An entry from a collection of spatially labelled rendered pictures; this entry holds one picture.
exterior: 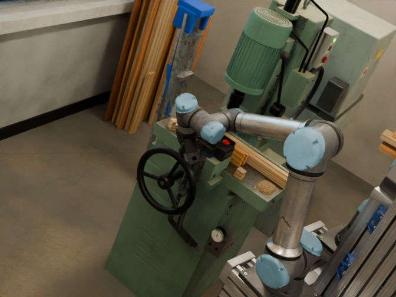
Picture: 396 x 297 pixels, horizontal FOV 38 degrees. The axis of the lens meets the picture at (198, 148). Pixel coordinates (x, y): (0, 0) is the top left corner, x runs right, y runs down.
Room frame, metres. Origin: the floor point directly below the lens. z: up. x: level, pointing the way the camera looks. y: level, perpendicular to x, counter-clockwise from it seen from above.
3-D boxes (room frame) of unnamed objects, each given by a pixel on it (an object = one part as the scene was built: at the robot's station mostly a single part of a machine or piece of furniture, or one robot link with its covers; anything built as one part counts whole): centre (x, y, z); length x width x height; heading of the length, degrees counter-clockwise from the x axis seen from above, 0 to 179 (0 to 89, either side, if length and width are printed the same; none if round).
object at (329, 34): (2.48, -0.32, 1.40); 0.10 x 0.06 x 0.16; 157
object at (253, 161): (2.19, -0.20, 0.92); 0.60 x 0.02 x 0.04; 67
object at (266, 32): (2.24, -0.07, 1.35); 0.18 x 0.18 x 0.31
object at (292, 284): (1.61, -0.46, 0.87); 0.15 x 0.15 x 0.10
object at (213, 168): (2.04, -0.05, 0.91); 0.15 x 0.14 x 0.09; 67
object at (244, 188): (2.12, -0.09, 0.87); 0.61 x 0.30 x 0.06; 67
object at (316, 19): (2.51, -0.18, 1.16); 0.22 x 0.22 x 0.72; 67
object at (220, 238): (1.95, -0.22, 0.65); 0.06 x 0.04 x 0.08; 67
